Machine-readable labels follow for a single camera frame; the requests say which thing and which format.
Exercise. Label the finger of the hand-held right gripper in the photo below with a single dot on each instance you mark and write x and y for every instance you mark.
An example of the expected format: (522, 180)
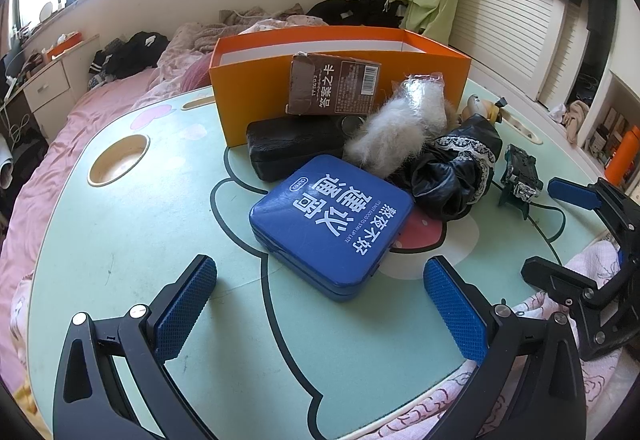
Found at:
(550, 275)
(567, 190)

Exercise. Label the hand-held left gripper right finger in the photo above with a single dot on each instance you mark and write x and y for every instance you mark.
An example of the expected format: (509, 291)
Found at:
(455, 307)

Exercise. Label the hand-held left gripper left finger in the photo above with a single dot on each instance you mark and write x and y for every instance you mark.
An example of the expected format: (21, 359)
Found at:
(185, 305)

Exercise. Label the green toy car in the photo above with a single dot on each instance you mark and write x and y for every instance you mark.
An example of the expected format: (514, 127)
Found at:
(520, 175)

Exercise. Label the doll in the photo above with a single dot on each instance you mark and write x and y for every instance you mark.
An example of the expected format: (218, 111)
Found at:
(450, 170)

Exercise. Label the blue square tin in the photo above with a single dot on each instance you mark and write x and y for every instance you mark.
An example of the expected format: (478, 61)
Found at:
(330, 225)

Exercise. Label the black hard case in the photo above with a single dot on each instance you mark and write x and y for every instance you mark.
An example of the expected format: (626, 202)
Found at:
(295, 145)

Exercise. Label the small metal cup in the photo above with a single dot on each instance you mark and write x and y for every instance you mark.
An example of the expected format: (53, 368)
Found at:
(352, 124)

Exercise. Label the orange cardboard box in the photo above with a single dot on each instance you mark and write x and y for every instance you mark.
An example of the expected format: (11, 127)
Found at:
(250, 90)

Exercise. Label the brown card packet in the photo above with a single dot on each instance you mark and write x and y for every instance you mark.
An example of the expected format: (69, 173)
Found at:
(335, 87)

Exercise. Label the green cartoon-print desktop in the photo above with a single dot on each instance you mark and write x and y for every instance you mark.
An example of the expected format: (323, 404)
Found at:
(175, 230)

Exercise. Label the pink floral quilt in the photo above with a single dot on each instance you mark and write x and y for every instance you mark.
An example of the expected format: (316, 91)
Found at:
(595, 265)

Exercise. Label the orange bottle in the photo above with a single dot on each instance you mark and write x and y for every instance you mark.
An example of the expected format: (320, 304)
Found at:
(620, 152)

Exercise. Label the white louvre wardrobe door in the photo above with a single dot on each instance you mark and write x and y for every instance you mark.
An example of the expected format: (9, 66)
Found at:
(510, 30)

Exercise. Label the pink bed sheet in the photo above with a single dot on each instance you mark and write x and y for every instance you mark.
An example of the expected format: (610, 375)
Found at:
(65, 140)

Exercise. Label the white paper roll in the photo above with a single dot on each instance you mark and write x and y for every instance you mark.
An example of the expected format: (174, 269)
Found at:
(4, 167)

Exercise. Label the dark pink pillow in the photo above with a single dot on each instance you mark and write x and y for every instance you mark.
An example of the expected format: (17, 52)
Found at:
(197, 72)

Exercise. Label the black striped clothes pile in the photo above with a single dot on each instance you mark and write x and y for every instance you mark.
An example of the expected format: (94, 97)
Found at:
(127, 52)

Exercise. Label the white drawer cabinet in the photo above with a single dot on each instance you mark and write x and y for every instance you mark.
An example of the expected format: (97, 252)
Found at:
(50, 82)

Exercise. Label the orange tray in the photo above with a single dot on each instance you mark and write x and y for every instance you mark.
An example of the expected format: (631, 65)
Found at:
(62, 46)

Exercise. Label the beige knit blanket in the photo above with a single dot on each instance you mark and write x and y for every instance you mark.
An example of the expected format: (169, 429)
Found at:
(240, 20)

